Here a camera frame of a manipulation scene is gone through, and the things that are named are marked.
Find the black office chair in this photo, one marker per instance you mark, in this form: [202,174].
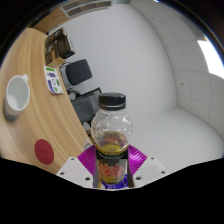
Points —
[78,71]

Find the white mug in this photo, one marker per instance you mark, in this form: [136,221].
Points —
[16,96]

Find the white green purple leaflet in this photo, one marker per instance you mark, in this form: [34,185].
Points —
[53,80]

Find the rectangular ceiling light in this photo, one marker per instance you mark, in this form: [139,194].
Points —
[213,60]

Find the mesh office chair grey jacket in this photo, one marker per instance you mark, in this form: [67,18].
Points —
[85,108]

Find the small dark brown box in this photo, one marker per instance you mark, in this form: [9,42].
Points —
[55,36]

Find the clear drink bottle black cap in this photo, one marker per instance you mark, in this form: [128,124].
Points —
[111,126]

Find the flat round red coaster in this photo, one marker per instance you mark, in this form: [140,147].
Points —
[44,151]

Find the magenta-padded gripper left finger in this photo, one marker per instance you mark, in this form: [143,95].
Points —
[75,171]

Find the dark brown printed box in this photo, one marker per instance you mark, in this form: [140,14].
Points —
[61,48]

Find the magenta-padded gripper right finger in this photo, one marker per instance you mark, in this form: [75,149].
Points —
[148,171]

